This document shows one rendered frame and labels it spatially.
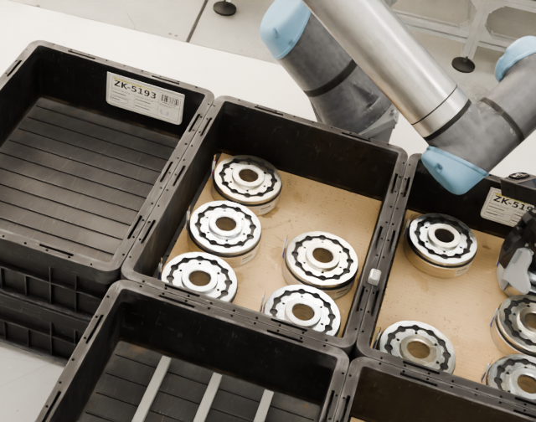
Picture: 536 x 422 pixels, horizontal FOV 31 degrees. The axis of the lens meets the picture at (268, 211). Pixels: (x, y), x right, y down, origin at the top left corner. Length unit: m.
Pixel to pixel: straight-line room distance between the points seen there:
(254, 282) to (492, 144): 0.37
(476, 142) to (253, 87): 0.75
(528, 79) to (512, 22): 2.46
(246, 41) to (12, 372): 2.04
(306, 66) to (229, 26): 1.74
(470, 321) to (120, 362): 0.48
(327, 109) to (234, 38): 1.66
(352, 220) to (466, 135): 0.31
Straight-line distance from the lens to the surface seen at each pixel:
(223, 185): 1.43
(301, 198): 1.47
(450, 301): 1.40
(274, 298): 1.29
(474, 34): 3.30
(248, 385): 1.23
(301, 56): 1.56
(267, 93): 1.87
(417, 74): 1.20
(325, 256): 1.37
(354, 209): 1.48
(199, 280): 1.31
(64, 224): 1.39
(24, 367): 1.40
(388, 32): 1.19
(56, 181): 1.46
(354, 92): 1.60
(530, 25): 3.71
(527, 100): 1.24
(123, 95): 1.52
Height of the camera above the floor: 1.83
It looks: 44 degrees down
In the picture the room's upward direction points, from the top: 12 degrees clockwise
